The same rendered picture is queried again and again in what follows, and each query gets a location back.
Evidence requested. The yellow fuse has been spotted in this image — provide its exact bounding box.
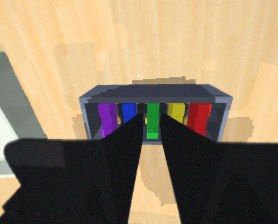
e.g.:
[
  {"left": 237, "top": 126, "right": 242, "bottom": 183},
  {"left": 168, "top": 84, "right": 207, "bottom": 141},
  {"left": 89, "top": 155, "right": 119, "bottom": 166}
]
[{"left": 168, "top": 103, "right": 185, "bottom": 123}]

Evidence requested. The grey fuse block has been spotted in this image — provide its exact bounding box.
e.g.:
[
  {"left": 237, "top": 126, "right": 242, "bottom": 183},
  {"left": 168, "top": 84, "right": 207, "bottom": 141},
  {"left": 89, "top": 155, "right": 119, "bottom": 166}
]
[{"left": 78, "top": 84, "right": 233, "bottom": 145}]

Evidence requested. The green fuse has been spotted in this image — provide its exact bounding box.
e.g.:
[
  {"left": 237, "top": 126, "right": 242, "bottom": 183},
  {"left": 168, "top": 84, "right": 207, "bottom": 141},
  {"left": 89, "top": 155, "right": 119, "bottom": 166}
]
[{"left": 147, "top": 103, "right": 160, "bottom": 139}]

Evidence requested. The grey open tray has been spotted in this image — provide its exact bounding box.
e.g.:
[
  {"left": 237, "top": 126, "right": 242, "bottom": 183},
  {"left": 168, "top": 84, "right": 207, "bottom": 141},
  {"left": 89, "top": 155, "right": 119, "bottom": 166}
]
[{"left": 0, "top": 51, "right": 47, "bottom": 178}]

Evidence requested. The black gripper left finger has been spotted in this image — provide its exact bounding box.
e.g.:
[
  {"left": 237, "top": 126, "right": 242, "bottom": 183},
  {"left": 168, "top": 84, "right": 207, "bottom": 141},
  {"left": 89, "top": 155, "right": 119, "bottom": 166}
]
[{"left": 3, "top": 114, "right": 143, "bottom": 224}]

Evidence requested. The blue fuse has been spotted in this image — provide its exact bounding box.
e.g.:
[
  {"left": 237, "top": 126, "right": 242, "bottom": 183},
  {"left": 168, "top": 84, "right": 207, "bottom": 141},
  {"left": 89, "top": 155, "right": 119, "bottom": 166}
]
[{"left": 122, "top": 103, "right": 136, "bottom": 123}]

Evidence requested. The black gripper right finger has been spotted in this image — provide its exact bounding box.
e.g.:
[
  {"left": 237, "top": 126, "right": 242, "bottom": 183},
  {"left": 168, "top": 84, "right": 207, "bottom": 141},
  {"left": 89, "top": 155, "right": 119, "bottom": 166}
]
[{"left": 160, "top": 114, "right": 278, "bottom": 224}]

